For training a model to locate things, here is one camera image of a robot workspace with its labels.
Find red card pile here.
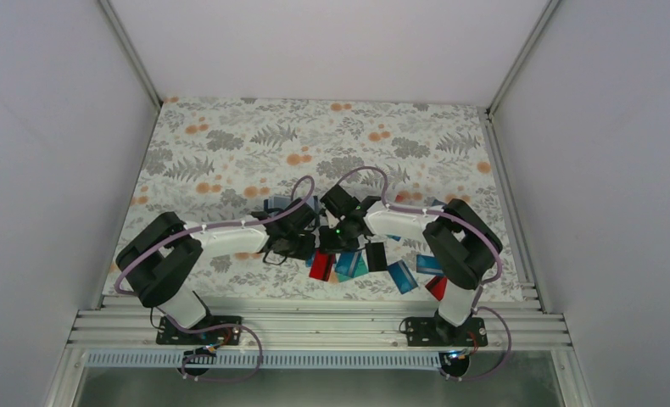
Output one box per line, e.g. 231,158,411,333
309,250,336,282

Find blue denim card holder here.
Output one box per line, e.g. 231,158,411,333
263,195,321,217

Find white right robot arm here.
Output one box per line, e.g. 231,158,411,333
320,185,503,345

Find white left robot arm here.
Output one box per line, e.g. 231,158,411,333
115,198,317,343

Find blue striped card pile centre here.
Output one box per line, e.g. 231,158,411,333
335,251,366,269

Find teal card in pile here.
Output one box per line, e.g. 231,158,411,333
335,262,368,283

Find black card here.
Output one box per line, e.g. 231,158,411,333
365,242,388,272

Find blue card right of pile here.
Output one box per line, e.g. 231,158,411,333
387,259,418,294

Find blue card lower right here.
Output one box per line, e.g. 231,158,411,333
416,254,444,276

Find red card lower right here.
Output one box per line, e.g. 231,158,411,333
426,276,448,301

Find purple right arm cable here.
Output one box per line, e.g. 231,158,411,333
334,165,513,383

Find grey slotted cable duct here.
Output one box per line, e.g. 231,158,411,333
84,349,464,371

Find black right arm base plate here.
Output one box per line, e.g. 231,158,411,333
399,316,489,348

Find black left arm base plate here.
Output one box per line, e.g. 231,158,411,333
155,315,243,346

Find aluminium rail frame front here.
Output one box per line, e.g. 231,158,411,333
67,296,572,351

